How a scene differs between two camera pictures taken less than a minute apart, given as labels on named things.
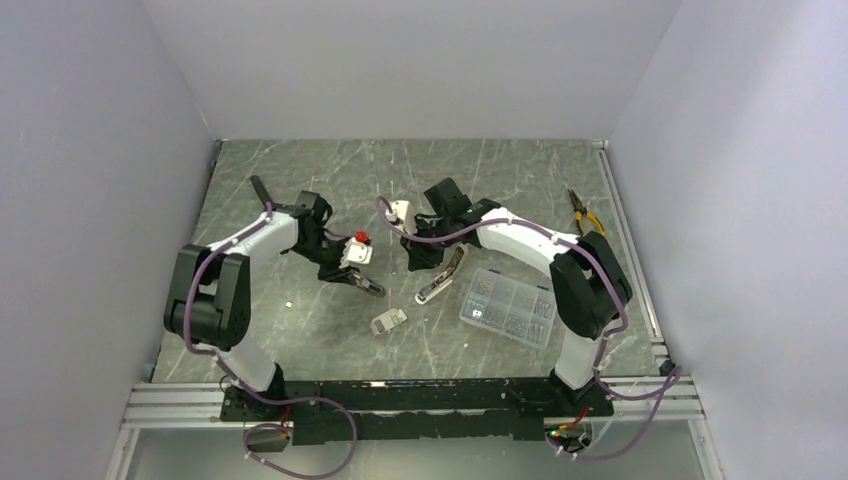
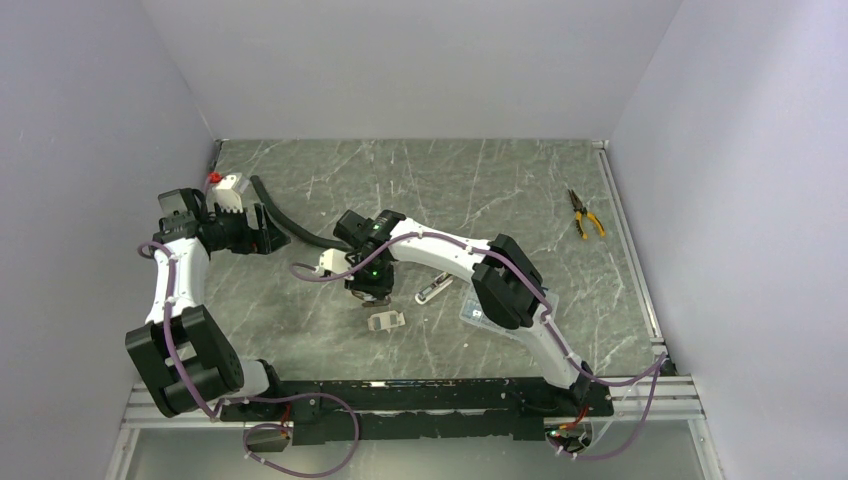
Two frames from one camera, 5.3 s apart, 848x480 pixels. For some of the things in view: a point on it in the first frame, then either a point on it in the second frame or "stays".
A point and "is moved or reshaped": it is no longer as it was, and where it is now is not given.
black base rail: x=476 y=408 stays
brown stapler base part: x=364 y=283 is moved or reshaped
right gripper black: x=419 y=256 -> x=377 y=290
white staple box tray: x=387 y=320 stays
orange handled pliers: x=581 y=211 stays
